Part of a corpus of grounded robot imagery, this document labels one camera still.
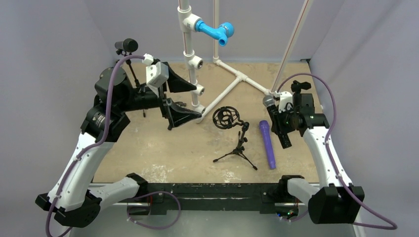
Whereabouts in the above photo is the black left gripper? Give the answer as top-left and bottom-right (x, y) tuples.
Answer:
(118, 62), (202, 126)

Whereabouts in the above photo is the purple microphone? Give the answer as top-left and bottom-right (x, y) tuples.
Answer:
(259, 120), (276, 169)

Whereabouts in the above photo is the black speckled condenser microphone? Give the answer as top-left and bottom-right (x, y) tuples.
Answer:
(262, 95), (292, 149)

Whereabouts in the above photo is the black round-base microphone stand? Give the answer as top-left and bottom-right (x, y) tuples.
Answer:
(291, 80), (312, 100)

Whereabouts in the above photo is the black tripod stand with shockmount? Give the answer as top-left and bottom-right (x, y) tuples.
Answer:
(212, 106), (258, 171)

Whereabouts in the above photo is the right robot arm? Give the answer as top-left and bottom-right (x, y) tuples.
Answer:
(264, 91), (365, 224)

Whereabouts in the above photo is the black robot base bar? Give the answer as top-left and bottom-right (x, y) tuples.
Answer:
(115, 172), (310, 220)

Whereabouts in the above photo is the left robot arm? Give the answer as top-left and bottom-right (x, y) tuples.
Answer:
(36, 60), (202, 228)

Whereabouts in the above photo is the small dark grey microphone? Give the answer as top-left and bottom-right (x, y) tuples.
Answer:
(114, 38), (138, 53)

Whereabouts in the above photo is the small black tripod stand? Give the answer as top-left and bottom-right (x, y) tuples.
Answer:
(116, 49), (145, 96)

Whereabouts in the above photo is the blue plastic faucet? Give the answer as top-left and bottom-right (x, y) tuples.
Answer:
(195, 20), (235, 46)

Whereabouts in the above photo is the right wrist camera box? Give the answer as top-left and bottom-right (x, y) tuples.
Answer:
(276, 91), (293, 111)

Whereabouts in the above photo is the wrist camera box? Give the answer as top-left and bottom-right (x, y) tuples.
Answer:
(276, 91), (293, 111)
(142, 53), (169, 88)

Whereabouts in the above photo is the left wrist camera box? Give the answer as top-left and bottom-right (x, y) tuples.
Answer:
(142, 53), (169, 88)

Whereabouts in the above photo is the white PVC pipe frame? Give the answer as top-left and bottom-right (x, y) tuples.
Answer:
(176, 0), (315, 124)

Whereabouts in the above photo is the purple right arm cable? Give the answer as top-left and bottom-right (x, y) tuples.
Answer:
(276, 72), (398, 230)

